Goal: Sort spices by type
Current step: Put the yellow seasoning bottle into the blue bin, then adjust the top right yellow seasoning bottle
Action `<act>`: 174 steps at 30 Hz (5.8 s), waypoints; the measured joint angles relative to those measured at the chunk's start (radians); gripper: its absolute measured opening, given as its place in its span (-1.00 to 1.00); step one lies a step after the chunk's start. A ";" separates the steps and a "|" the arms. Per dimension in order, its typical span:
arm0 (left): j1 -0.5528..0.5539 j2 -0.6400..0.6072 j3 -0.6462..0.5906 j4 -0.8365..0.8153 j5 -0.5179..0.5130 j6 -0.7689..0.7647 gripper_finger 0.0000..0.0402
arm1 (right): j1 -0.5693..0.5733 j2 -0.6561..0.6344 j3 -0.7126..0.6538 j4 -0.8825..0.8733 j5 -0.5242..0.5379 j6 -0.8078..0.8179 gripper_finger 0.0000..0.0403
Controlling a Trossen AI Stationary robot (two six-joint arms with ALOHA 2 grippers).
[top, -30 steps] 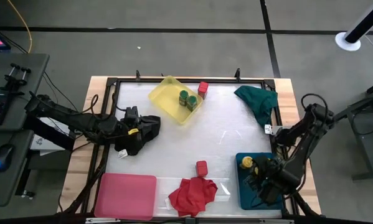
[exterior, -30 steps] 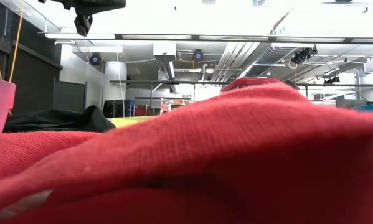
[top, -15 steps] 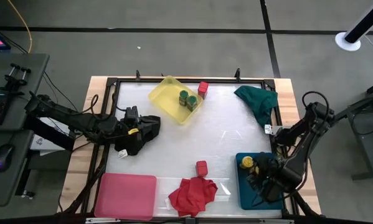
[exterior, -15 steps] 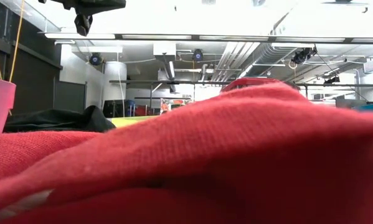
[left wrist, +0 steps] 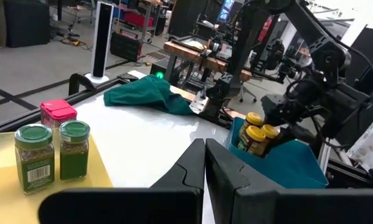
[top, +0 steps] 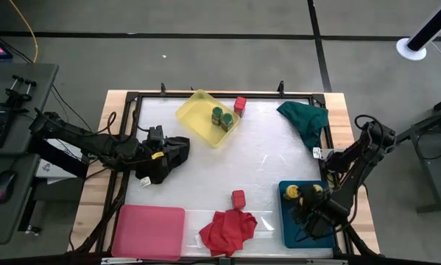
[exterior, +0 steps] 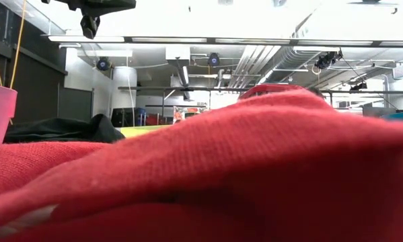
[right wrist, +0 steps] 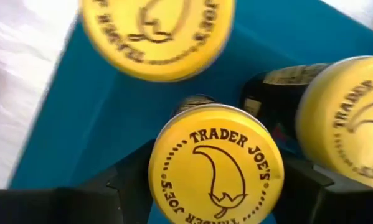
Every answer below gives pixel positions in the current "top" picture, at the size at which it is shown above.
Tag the red cloth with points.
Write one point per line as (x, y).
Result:
(227, 232)

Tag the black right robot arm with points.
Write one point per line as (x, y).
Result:
(356, 165)

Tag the dark green cloth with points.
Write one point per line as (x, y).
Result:
(305, 117)

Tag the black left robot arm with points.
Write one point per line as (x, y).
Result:
(95, 143)

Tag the dark metal cart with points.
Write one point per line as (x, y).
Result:
(437, 165)

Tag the small red block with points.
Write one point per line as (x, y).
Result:
(238, 199)

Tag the red-lid spice jar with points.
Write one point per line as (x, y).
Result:
(240, 106)

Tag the white translucent table mat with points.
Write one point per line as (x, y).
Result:
(242, 165)

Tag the black clamp stand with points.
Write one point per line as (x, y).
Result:
(15, 95)

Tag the white paper tag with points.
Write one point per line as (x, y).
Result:
(145, 181)
(199, 241)
(317, 152)

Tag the silver metal bracket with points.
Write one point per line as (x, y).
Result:
(120, 261)
(327, 262)

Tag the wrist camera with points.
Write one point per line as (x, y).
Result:
(317, 228)
(155, 135)

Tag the grey desk surface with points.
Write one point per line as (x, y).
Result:
(17, 221)
(25, 95)

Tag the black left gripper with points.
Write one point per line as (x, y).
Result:
(146, 154)

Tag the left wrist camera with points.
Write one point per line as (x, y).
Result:
(155, 135)

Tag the black frame clamp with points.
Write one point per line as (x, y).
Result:
(163, 89)
(281, 87)

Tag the green-lid spice jar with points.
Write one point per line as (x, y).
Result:
(226, 121)
(216, 115)

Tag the yellow plastic tray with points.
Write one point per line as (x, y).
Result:
(198, 117)

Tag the blue plastic tray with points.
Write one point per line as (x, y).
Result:
(290, 228)

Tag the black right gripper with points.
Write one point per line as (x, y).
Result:
(330, 213)

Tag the black computer mouse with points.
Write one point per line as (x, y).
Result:
(3, 186)

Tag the black metal table frame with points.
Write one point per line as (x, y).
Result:
(224, 95)

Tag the pink plastic tray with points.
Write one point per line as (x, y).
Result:
(148, 232)

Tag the white box with logo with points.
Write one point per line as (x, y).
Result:
(51, 173)

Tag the dark pole with white base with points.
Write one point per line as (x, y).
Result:
(411, 49)

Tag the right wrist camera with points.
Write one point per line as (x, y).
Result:
(317, 228)

